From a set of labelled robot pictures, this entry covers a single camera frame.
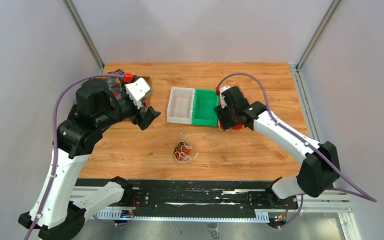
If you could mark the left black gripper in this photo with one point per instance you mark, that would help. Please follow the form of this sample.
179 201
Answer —
146 119

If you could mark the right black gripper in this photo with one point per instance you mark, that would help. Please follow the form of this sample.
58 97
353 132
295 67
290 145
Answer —
226 123

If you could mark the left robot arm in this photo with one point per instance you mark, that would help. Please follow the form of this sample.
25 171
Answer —
55 215

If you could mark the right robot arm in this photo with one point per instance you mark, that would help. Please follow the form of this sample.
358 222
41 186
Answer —
316 160

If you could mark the wooden tray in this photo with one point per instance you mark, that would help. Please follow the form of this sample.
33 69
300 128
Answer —
124 93

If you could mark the red plastic bin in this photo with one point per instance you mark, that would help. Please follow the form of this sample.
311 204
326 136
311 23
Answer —
236 127

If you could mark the green plastic bin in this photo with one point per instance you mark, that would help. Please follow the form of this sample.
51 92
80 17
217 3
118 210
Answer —
203 114

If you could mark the white plastic bin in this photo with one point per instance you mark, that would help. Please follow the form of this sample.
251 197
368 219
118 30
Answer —
180 105

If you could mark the plaid flannel shirt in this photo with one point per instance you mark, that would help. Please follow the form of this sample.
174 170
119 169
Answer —
112 81

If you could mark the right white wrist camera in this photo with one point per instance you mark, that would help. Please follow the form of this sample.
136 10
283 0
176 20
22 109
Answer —
224 99

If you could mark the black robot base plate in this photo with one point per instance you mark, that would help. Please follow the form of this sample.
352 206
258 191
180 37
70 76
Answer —
202 200

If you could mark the aluminium frame rail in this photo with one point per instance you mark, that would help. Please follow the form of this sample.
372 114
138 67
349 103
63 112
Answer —
328 202

